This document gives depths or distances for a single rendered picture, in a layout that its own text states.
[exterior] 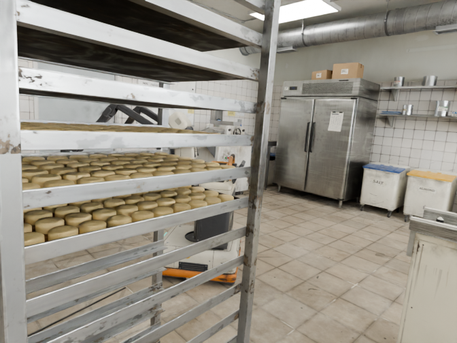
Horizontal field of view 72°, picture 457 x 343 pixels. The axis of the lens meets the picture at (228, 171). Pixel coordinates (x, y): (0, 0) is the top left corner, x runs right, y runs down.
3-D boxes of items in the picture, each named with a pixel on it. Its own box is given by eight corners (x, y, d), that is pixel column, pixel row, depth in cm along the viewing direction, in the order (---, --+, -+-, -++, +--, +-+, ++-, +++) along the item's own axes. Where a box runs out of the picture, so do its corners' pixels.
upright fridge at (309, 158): (363, 203, 559) (380, 84, 526) (339, 210, 496) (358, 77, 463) (296, 187, 657) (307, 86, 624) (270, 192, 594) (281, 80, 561)
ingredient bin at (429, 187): (398, 221, 460) (407, 169, 447) (411, 214, 505) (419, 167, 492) (441, 232, 422) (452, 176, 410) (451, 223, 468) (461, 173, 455)
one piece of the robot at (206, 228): (233, 239, 295) (239, 152, 282) (227, 265, 241) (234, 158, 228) (198, 236, 298) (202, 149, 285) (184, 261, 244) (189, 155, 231)
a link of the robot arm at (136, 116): (112, 95, 230) (117, 98, 240) (103, 111, 230) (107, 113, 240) (164, 128, 231) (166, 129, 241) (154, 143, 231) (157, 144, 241)
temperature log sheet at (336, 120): (341, 131, 490) (343, 111, 485) (340, 131, 489) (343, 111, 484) (328, 131, 506) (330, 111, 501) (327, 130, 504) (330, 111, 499)
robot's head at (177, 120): (194, 124, 265) (182, 110, 264) (188, 124, 244) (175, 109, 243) (181, 135, 267) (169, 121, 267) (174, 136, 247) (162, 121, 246)
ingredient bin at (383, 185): (356, 210, 504) (362, 163, 491) (369, 204, 550) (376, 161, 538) (392, 219, 468) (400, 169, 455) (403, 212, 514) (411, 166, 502)
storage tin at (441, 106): (449, 116, 459) (451, 101, 456) (446, 116, 447) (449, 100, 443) (435, 116, 471) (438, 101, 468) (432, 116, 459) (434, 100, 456)
